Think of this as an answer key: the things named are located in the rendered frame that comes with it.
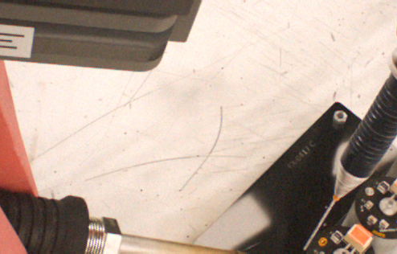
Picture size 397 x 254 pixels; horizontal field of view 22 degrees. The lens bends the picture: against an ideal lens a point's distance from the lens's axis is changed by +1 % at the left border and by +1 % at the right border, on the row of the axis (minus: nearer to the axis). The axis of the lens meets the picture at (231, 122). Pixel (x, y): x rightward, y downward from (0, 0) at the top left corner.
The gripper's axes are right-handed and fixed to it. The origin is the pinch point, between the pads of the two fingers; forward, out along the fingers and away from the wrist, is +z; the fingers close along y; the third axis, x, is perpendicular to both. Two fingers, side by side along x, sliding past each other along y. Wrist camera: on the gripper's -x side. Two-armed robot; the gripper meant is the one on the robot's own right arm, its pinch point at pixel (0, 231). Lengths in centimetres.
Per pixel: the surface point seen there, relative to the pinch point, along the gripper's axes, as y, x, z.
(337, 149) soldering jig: 8.4, -6.1, 16.3
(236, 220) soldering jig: 5.1, -2.0, 14.2
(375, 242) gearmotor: 2.4, -8.1, 12.4
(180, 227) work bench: 5.3, 0.6, 14.1
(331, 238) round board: 2.3, -6.8, 10.9
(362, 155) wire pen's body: 1.9, -9.8, 3.9
